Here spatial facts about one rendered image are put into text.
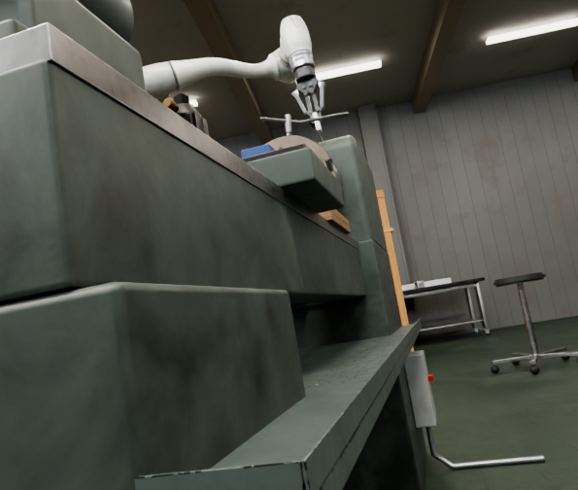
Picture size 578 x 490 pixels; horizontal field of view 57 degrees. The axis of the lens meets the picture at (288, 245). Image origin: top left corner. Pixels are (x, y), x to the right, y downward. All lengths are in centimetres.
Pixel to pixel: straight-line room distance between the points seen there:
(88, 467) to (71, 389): 5
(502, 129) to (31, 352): 950
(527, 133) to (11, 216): 957
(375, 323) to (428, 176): 757
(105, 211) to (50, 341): 10
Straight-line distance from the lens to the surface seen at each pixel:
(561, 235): 959
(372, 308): 180
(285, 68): 215
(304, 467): 31
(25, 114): 41
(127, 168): 46
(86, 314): 36
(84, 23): 67
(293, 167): 92
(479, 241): 922
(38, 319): 38
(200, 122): 124
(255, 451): 46
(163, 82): 192
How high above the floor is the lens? 64
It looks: 8 degrees up
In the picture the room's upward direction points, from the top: 9 degrees counter-clockwise
